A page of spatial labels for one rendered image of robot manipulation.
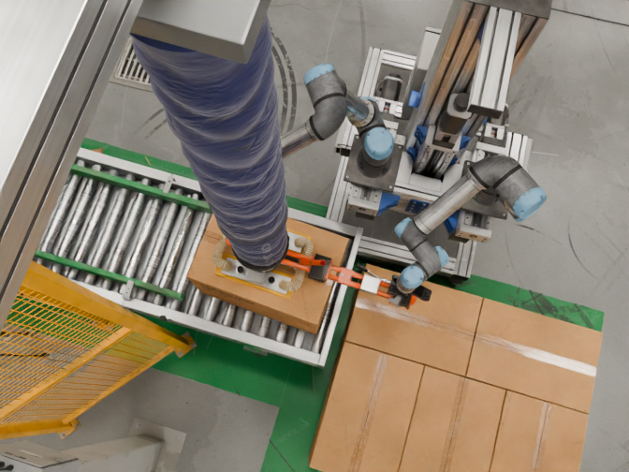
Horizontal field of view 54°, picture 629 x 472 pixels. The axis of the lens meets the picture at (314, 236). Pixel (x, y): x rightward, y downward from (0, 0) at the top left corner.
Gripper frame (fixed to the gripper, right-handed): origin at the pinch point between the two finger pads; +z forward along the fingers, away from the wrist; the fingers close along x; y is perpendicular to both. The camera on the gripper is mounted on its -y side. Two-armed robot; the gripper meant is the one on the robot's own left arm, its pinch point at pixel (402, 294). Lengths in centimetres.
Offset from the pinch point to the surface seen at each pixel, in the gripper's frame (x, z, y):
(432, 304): -11, 54, -21
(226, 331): 34, 49, 70
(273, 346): 33, 49, 46
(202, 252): 8, 13, 86
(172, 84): 12, -154, 61
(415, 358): 16, 54, -20
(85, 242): 15, 54, 152
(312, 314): 17.7, 13.2, 32.6
